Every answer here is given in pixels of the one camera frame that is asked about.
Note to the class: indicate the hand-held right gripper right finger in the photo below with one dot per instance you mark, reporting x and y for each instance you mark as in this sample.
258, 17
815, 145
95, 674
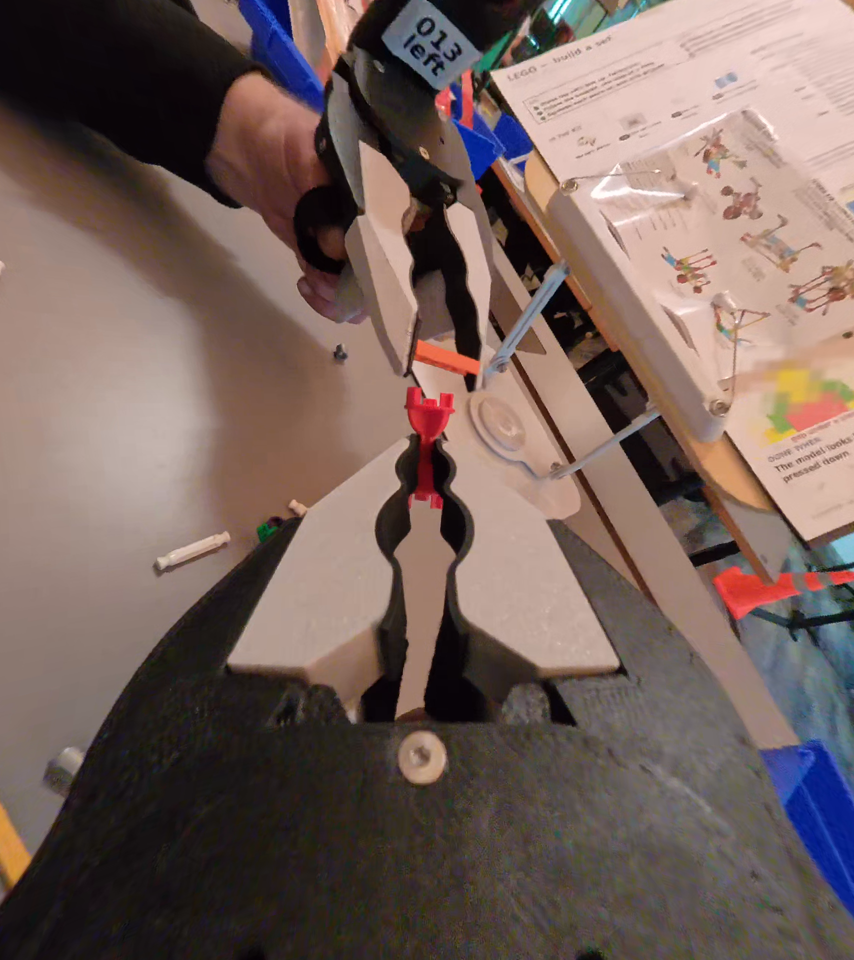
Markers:
532, 600

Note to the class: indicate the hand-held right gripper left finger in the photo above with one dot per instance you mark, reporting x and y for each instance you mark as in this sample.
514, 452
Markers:
322, 592

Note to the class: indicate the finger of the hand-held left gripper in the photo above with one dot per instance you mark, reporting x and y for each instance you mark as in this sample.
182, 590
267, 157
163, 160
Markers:
479, 262
382, 285

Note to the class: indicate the orange strip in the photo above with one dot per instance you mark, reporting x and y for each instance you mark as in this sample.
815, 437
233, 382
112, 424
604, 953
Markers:
446, 358

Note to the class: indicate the red hourglass connector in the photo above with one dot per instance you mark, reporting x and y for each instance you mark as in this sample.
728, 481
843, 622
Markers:
427, 420

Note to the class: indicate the blue plastic bin white tag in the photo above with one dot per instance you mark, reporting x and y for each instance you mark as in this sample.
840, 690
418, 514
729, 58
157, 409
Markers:
832, 840

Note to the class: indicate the person's left forearm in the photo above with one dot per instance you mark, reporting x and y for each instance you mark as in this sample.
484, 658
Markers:
97, 75

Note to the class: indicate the person's left hand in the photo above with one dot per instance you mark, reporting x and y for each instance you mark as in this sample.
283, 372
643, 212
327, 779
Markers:
262, 150

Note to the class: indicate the green ridged piece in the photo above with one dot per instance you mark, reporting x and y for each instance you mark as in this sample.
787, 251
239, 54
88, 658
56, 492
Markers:
268, 531

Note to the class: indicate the white document stand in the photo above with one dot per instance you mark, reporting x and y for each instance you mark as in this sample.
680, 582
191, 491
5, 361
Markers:
551, 495

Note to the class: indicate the orange traffic cone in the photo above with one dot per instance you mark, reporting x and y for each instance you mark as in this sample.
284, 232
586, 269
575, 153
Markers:
749, 592

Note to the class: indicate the printed instruction sheet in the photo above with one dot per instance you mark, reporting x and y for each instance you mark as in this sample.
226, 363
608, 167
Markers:
622, 75

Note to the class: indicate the laminated picture card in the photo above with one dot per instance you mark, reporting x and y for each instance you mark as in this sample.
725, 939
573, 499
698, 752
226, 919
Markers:
772, 225

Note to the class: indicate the grey metal cylinder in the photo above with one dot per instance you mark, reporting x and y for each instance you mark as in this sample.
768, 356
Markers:
65, 771

